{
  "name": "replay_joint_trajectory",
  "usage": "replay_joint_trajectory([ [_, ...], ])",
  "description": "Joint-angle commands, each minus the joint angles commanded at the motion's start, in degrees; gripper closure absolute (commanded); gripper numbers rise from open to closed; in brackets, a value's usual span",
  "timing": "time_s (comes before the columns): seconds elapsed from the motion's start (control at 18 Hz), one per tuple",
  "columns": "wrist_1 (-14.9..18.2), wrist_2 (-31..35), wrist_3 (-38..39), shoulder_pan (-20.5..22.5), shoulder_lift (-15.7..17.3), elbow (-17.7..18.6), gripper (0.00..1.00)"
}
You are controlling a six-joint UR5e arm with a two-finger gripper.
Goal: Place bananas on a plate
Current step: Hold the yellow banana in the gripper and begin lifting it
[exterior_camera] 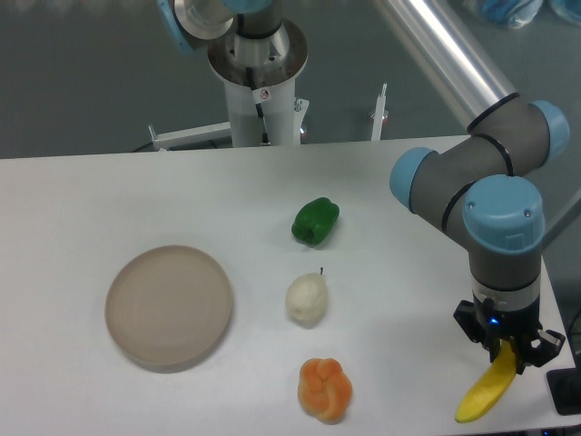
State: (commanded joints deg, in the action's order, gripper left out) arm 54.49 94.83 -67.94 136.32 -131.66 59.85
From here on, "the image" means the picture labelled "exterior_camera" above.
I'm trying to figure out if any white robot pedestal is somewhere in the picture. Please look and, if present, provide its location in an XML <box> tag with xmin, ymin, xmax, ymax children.
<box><xmin>149</xmin><ymin>19</ymin><xmax>309</xmax><ymax>151</ymax></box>

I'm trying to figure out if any yellow banana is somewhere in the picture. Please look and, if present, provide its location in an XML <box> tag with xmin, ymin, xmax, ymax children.
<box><xmin>455</xmin><ymin>341</ymin><xmax>517</xmax><ymax>423</ymax></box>

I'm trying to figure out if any white support bracket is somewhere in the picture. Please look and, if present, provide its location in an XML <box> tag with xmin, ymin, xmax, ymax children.
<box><xmin>370</xmin><ymin>83</ymin><xmax>389</xmax><ymax>141</ymax></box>

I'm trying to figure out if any black box at table edge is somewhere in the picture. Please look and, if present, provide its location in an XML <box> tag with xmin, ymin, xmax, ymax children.
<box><xmin>547</xmin><ymin>368</ymin><xmax>580</xmax><ymax>416</ymax></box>

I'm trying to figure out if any beige round plate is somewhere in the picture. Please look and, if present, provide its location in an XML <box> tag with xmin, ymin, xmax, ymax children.
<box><xmin>104</xmin><ymin>245</ymin><xmax>233</xmax><ymax>373</ymax></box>

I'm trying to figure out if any blue object top right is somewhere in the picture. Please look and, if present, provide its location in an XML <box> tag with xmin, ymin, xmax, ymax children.
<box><xmin>462</xmin><ymin>0</ymin><xmax>580</xmax><ymax>30</ymax></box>

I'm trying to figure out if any orange braided bread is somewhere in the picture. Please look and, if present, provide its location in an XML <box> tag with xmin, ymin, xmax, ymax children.
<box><xmin>298</xmin><ymin>358</ymin><xmax>353</xmax><ymax>424</ymax></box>

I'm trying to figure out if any white pear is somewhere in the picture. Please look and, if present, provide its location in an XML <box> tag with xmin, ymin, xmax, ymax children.
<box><xmin>285</xmin><ymin>268</ymin><xmax>329</xmax><ymax>328</ymax></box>

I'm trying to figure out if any green bell pepper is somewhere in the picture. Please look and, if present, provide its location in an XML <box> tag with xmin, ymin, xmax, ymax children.
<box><xmin>291</xmin><ymin>197</ymin><xmax>340</xmax><ymax>246</ymax></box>

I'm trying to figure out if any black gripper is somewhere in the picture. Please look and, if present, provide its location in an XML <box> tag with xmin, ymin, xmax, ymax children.
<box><xmin>453</xmin><ymin>296</ymin><xmax>565</xmax><ymax>375</ymax></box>

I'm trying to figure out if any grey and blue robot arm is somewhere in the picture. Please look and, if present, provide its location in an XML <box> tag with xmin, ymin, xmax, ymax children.
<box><xmin>157</xmin><ymin>1</ymin><xmax>569</xmax><ymax>372</ymax></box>

